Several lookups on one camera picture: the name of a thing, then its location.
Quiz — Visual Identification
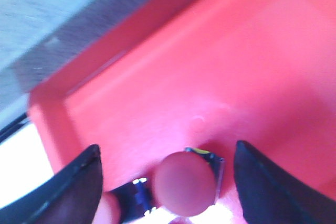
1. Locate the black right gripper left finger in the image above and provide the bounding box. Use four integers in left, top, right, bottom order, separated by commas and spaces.
1, 144, 103, 223

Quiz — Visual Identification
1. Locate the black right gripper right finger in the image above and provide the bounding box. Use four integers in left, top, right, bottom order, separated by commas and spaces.
234, 141, 335, 223

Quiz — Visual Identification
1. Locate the red push button lying down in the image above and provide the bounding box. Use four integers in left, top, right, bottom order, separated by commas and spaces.
93, 177, 157, 223

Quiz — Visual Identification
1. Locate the red plastic tray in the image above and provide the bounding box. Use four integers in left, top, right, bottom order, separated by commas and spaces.
27, 0, 336, 224

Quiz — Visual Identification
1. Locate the grey stone slab right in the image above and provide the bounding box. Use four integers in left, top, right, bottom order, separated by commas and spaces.
0, 0, 190, 114

